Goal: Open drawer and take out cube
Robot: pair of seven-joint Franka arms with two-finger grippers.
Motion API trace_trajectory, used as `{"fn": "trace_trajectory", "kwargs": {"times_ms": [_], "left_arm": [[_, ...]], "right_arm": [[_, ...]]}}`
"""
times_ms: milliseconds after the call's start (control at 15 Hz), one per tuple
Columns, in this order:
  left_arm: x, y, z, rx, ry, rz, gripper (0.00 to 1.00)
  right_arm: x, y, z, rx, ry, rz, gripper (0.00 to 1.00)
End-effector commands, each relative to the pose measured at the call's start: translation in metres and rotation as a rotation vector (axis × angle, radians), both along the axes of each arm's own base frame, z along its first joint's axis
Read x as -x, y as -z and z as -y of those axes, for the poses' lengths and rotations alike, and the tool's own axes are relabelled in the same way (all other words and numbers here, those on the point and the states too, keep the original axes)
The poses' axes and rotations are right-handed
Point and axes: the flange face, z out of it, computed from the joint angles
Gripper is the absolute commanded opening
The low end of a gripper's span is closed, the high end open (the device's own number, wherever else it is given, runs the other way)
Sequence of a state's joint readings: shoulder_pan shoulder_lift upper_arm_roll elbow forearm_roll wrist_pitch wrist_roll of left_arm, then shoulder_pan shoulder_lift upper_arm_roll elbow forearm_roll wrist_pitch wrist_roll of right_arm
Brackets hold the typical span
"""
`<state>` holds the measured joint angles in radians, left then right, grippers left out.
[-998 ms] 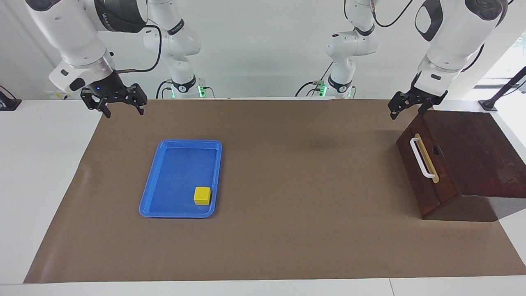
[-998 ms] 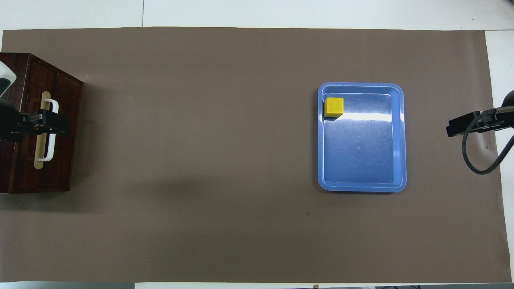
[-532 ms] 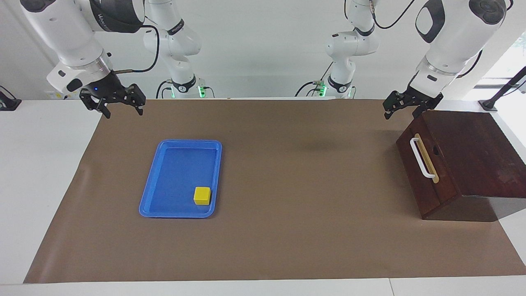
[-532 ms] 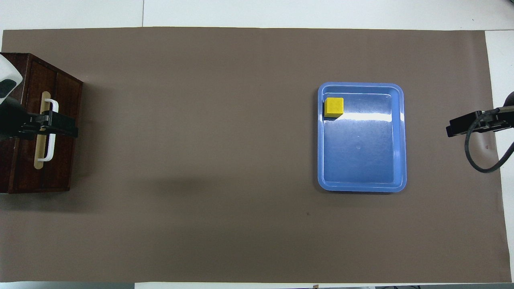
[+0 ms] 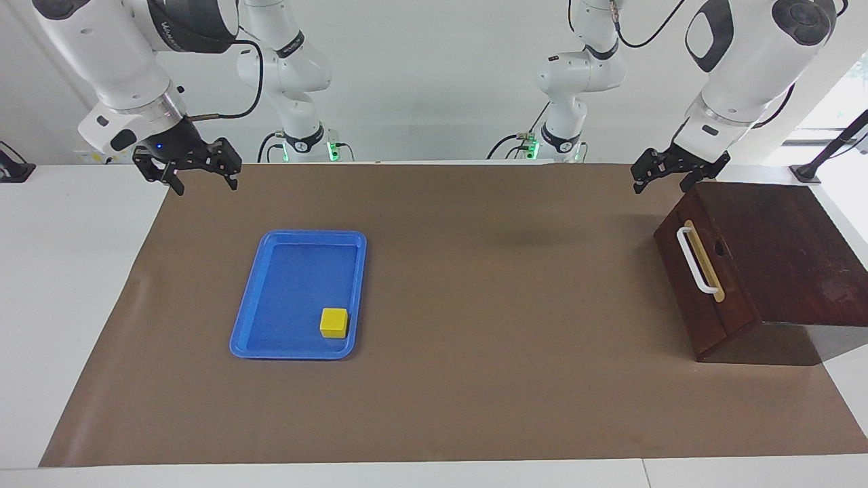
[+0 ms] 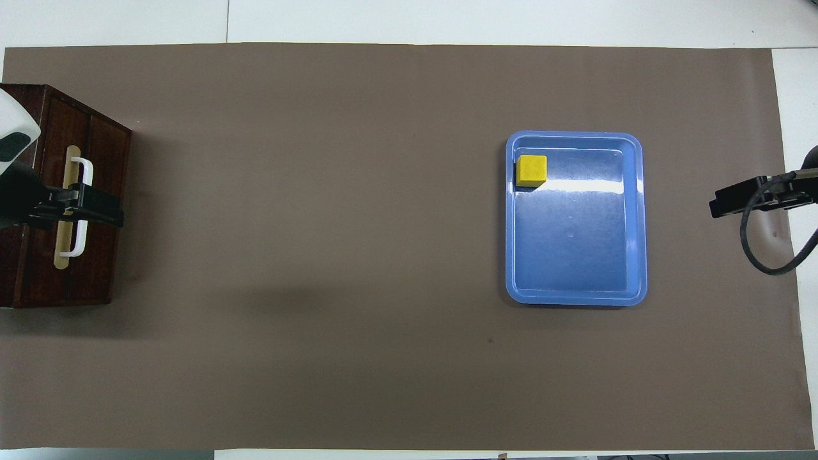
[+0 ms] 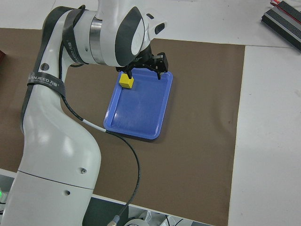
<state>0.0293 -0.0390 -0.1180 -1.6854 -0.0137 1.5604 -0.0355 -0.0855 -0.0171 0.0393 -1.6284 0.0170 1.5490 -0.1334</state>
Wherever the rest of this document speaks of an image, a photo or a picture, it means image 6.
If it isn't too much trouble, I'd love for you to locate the blue plastic tray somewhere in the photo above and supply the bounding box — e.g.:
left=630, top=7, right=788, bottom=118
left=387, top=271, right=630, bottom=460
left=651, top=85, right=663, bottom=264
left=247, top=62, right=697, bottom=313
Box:
left=505, top=131, right=648, bottom=307

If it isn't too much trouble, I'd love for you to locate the dark wooden cabinet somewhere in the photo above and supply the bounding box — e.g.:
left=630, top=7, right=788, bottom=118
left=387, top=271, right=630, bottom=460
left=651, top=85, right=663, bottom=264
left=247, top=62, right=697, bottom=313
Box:
left=0, top=84, right=133, bottom=309

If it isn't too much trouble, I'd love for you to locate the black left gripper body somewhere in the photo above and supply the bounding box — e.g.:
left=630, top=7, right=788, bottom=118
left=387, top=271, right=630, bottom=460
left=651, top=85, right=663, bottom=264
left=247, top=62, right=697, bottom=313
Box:
left=0, top=160, right=50, bottom=229

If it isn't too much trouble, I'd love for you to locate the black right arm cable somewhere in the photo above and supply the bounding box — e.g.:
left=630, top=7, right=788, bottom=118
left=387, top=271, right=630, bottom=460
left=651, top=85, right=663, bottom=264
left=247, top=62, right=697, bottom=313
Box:
left=740, top=169, right=818, bottom=276

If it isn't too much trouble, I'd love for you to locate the wooden drawer with white handle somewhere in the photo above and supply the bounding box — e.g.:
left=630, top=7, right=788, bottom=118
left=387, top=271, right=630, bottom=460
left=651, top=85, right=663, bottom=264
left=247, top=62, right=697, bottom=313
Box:
left=22, top=88, right=95, bottom=306

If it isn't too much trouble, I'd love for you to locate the brown table mat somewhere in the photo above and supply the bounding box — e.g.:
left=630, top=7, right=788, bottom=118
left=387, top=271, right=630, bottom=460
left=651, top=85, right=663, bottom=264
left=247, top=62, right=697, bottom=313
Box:
left=0, top=42, right=815, bottom=451

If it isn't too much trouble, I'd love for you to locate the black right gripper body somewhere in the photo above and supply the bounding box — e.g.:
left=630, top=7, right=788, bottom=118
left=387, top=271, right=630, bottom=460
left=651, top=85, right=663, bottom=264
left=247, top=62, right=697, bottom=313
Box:
left=796, top=146, right=818, bottom=206

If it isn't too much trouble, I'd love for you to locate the yellow cube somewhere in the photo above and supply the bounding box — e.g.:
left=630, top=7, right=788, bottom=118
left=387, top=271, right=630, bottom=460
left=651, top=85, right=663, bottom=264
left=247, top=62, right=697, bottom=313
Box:
left=516, top=155, right=548, bottom=188

